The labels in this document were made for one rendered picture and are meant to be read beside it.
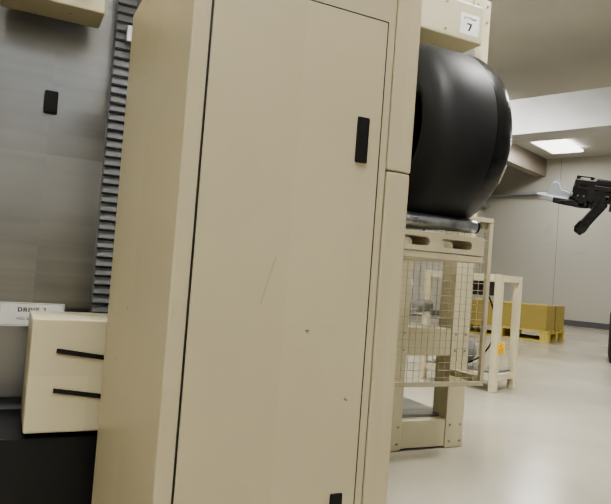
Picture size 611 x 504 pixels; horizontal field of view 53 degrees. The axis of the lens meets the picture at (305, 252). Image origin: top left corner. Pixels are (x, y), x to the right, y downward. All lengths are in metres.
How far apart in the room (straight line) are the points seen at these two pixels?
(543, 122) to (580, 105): 0.45
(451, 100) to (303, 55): 0.88
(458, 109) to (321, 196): 0.90
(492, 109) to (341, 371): 1.10
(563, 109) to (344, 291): 7.14
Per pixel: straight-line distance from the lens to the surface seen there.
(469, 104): 1.85
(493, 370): 4.40
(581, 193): 1.93
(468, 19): 2.56
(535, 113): 8.15
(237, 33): 0.97
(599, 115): 7.87
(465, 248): 1.96
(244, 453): 0.97
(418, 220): 1.85
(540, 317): 9.08
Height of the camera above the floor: 0.72
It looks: 2 degrees up
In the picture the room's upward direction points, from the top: 4 degrees clockwise
